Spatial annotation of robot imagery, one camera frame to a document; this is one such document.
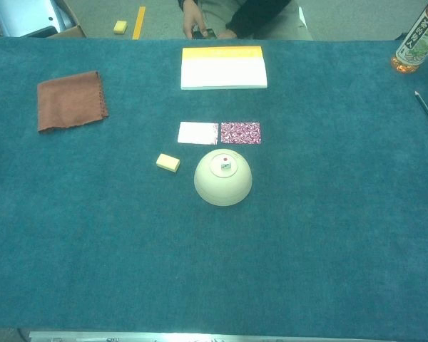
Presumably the yellow mahjong tile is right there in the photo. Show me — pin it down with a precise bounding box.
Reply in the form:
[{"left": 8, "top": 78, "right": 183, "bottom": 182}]
[{"left": 156, "top": 153, "right": 181, "bottom": 173}]

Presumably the seated person in black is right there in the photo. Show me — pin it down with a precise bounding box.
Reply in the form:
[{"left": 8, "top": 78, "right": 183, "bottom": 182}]
[{"left": 177, "top": 0, "right": 314, "bottom": 41}]

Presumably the teal table cloth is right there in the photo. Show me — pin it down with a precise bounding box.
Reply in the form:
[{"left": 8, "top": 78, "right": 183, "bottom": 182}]
[{"left": 0, "top": 36, "right": 428, "bottom": 340}]

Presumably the yellow and white book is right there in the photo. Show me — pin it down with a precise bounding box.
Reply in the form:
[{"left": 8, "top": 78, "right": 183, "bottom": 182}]
[{"left": 180, "top": 46, "right": 268, "bottom": 90}]

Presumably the cardboard box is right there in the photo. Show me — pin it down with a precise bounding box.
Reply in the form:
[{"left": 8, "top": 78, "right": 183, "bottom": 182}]
[{"left": 0, "top": 0, "right": 87, "bottom": 38}]

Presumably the black smartphone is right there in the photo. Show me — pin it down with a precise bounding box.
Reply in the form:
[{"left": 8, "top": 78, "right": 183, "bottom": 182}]
[{"left": 191, "top": 28, "right": 218, "bottom": 40}]

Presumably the grey device in box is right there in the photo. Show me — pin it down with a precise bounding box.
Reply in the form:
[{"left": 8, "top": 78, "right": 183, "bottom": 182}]
[{"left": 0, "top": 0, "right": 76, "bottom": 38}]

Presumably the brown folded cloth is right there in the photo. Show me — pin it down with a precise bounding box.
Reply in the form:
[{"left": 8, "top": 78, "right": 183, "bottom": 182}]
[{"left": 36, "top": 71, "right": 110, "bottom": 134}]

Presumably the cream upturned bowl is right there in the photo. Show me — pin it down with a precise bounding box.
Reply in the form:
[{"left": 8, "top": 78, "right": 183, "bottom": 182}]
[{"left": 193, "top": 148, "right": 253, "bottom": 207}]

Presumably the white playing card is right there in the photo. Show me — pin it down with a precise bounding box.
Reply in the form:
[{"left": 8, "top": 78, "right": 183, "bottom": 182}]
[{"left": 177, "top": 121, "right": 220, "bottom": 146}]

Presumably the green tea bottle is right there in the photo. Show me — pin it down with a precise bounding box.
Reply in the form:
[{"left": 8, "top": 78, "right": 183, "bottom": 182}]
[{"left": 390, "top": 0, "right": 428, "bottom": 75}]

